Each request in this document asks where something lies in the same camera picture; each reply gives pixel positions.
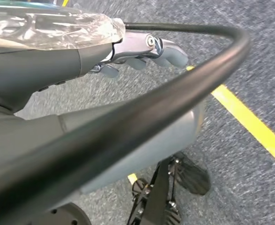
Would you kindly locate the black ribbed robot foot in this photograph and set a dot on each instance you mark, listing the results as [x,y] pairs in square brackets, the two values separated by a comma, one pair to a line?
[193,177]
[140,188]

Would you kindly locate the yellow floor tape square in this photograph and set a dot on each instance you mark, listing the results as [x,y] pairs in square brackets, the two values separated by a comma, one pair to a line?
[249,121]

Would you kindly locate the dark round robot hip cover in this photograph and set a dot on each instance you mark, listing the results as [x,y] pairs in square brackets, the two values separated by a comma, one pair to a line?
[62,217]

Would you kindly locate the black robot leg base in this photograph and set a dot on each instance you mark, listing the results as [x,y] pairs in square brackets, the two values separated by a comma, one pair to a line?
[159,192]

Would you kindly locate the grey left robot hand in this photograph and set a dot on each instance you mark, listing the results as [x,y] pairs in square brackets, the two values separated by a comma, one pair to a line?
[45,68]

